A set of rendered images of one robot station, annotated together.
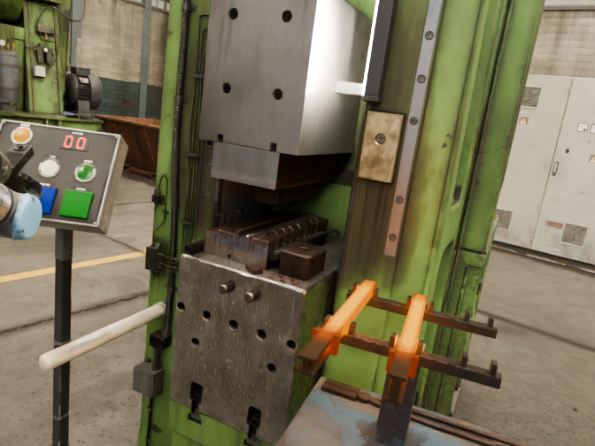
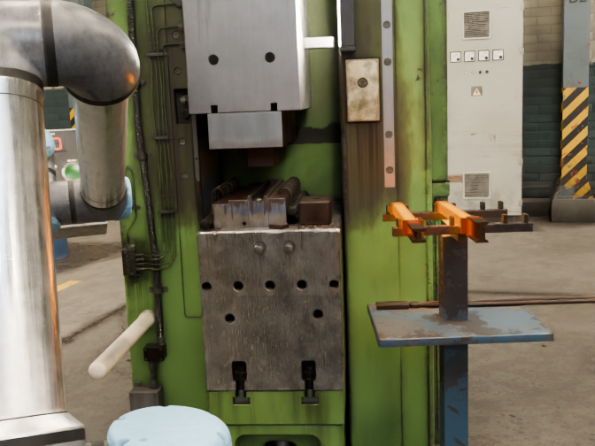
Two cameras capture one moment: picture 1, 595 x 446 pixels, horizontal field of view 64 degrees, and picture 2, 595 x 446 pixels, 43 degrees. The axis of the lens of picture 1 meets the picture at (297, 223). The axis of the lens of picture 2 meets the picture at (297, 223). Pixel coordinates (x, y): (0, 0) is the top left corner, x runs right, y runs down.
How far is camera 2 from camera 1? 99 cm
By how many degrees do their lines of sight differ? 18
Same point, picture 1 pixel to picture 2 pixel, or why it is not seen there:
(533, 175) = not seen: hidden behind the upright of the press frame
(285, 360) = (331, 301)
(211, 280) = (237, 248)
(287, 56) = (273, 21)
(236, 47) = (218, 19)
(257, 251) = (274, 211)
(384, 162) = (370, 103)
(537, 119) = not seen: hidden behind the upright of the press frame
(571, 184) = (459, 126)
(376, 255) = (378, 190)
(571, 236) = (475, 188)
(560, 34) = not seen: outside the picture
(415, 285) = (418, 208)
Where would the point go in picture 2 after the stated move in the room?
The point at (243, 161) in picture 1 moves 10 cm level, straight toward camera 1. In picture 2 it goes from (244, 126) to (259, 126)
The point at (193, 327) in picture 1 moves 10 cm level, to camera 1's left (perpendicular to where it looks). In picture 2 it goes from (225, 303) to (188, 308)
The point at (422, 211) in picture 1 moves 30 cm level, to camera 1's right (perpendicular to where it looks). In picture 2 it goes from (411, 139) to (503, 134)
